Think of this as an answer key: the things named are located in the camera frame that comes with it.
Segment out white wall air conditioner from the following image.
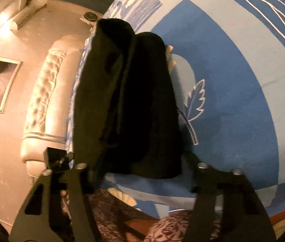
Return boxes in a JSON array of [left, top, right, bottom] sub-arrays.
[[9, 0, 49, 31]]

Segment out floral maroon bed skirt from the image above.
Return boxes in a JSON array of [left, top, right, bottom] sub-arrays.
[[87, 189, 193, 241]]

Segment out person's left hand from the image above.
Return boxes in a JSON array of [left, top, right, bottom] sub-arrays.
[[60, 190, 71, 219]]

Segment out black pants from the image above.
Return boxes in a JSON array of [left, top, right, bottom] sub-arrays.
[[73, 19, 182, 181]]

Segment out cream tufted headboard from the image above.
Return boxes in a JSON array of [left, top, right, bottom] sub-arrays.
[[20, 35, 87, 178]]

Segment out blue patterned bedspread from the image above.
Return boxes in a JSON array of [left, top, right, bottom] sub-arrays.
[[65, 0, 285, 237]]

